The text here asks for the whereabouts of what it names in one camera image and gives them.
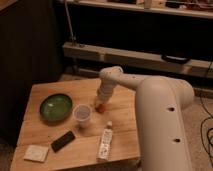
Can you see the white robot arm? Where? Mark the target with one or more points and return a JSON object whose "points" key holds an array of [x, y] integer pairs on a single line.
{"points": [[159, 102]]}

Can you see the red orange pepper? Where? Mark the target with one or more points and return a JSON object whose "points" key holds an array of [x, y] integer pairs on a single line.
{"points": [[101, 108]]}

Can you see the black smartphone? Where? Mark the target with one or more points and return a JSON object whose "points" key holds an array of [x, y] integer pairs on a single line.
{"points": [[62, 141]]}

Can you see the white tube bottle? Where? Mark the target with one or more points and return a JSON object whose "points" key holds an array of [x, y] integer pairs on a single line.
{"points": [[105, 143]]}

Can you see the white square sponge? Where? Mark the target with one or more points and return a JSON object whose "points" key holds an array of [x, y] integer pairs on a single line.
{"points": [[36, 153]]}

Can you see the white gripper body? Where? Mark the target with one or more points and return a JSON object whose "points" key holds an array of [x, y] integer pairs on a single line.
{"points": [[104, 93]]}

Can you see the wooden shelf unit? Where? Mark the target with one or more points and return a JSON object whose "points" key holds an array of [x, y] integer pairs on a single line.
{"points": [[130, 35]]}

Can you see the clear plastic cup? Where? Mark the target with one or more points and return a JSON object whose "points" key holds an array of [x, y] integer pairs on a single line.
{"points": [[82, 115]]}

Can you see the green bowl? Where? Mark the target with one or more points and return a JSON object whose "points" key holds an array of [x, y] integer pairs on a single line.
{"points": [[55, 107]]}

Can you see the black handle on shelf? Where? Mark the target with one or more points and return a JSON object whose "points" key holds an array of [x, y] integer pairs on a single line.
{"points": [[175, 59]]}

